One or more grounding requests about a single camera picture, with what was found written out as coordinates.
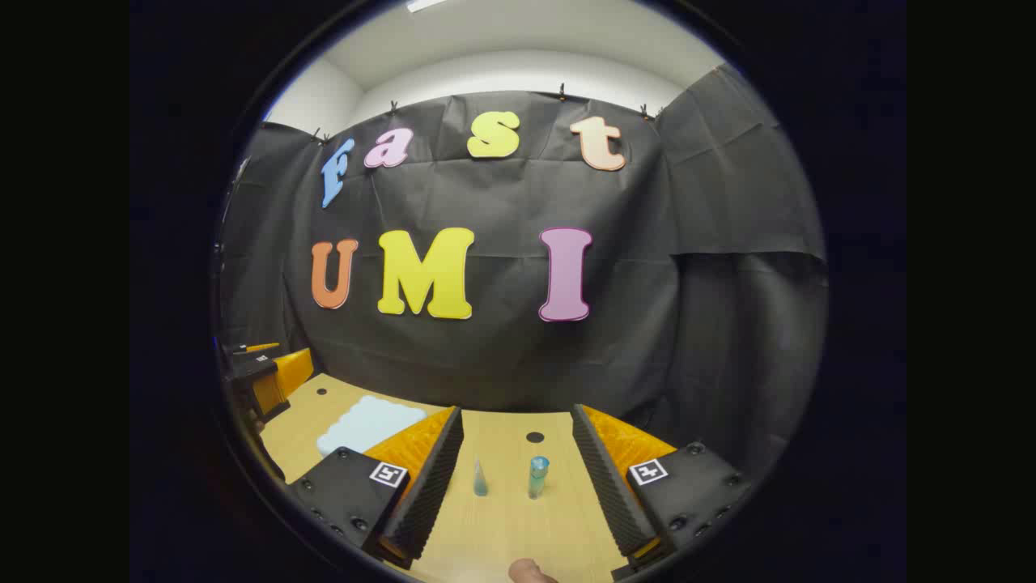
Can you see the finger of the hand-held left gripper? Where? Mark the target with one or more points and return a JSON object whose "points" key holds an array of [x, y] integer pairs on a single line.
{"points": [[295, 368], [267, 395]]}

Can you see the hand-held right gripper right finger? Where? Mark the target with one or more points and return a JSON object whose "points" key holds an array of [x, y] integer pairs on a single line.
{"points": [[611, 494]]}

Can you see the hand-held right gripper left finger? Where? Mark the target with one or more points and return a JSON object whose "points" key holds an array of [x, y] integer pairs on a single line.
{"points": [[429, 494]]}

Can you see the white blue squeeze tube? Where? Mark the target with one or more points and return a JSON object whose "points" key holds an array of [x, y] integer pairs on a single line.
{"points": [[480, 484]]}

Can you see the blue glass bottle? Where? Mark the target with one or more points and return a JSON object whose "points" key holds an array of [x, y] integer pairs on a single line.
{"points": [[538, 479]]}

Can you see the light blue small suitcase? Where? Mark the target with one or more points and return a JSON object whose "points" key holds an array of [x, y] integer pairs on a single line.
{"points": [[368, 425]]}

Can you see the black backdrop cloth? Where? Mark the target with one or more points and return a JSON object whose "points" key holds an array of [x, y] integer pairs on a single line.
{"points": [[502, 348]]}

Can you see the ceiling light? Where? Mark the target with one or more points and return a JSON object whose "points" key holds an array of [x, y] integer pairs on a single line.
{"points": [[425, 4]]}

